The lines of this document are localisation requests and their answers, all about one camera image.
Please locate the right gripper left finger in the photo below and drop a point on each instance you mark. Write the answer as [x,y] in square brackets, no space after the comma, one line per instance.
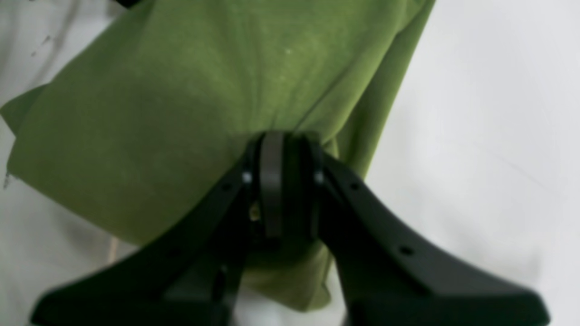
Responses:
[191,274]

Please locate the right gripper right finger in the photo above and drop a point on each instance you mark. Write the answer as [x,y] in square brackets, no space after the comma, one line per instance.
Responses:
[391,275]

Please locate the green t-shirt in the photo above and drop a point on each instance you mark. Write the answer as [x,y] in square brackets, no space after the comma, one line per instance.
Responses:
[135,130]

